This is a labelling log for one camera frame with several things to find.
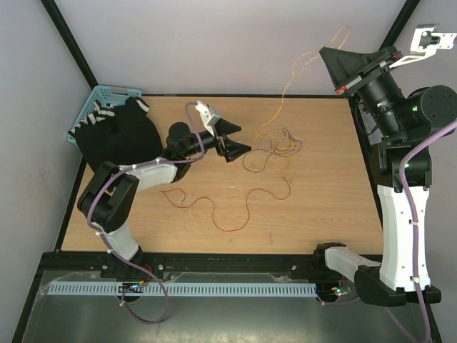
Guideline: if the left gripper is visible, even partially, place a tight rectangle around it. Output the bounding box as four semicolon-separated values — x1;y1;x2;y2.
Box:
184;119;252;162

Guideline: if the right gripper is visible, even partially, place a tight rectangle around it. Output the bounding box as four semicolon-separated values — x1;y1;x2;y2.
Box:
322;45;406;141

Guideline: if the white wire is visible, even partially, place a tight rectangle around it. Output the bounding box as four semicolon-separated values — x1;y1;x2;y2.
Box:
260;135;304;158

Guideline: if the red wire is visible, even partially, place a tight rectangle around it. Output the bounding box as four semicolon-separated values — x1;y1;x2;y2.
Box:
160;176;292;232

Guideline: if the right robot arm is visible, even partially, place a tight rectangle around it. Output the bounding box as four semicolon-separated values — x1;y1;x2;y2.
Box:
312;47;456;307

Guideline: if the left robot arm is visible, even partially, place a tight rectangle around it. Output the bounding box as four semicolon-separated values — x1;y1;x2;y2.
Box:
77;119;251;277

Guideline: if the striped black white cloth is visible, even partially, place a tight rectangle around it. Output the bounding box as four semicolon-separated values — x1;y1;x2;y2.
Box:
68;96;149;139

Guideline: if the blue plastic basket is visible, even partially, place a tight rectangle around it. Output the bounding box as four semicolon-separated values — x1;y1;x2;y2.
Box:
67;84;143;148

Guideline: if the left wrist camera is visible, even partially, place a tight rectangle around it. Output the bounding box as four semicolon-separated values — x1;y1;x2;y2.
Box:
194;101;221;137

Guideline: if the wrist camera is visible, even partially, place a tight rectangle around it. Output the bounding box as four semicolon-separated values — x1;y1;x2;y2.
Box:
194;101;221;137
390;24;456;69

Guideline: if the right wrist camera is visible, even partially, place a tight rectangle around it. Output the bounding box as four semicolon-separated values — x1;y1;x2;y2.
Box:
390;24;456;69

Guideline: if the right rear frame post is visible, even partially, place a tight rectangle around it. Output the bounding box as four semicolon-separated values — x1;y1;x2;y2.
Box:
379;0;421;49

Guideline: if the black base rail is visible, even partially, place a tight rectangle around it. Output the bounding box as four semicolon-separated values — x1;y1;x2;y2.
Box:
37;252;343;283

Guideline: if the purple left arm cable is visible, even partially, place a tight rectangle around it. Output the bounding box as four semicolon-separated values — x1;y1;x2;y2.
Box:
87;101;206;324

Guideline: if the black enclosure frame post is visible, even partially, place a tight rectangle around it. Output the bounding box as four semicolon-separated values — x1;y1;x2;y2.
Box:
41;0;99;89

